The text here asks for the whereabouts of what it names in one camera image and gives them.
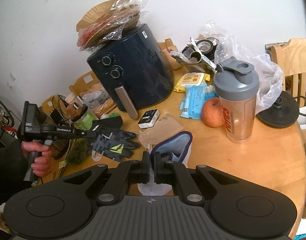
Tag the basket of tools and tape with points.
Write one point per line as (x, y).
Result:
(198, 56)

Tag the green net bag of fruit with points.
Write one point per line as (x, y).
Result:
(80, 152)

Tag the clear shaker bottle grey lid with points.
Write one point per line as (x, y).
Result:
(236, 83)

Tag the small black white box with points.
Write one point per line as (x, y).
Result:
(148, 119)

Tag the brown paper piece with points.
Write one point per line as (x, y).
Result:
(164, 128)

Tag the dark blue air fryer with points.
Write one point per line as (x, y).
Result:
(133, 70)

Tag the red apple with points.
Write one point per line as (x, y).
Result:
(211, 114)

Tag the yellow wet wipes pack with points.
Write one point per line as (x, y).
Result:
(190, 79)

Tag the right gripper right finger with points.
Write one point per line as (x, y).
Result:
(178, 176)

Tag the green label jar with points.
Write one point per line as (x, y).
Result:
(85, 119)

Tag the blue snack packets pile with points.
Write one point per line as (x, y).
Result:
(193, 101)

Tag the black patterned glove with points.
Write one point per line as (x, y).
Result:
(111, 140)

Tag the black kettle base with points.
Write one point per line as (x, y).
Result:
(283, 113)

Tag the white knit sock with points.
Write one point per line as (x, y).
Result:
(176, 148)

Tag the paper liners in plastic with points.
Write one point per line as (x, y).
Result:
(107, 22)

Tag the wooden chair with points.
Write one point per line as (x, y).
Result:
(291, 57)

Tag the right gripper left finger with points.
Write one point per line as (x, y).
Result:
(122, 177)

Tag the person left hand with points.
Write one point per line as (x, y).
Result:
(41, 165)

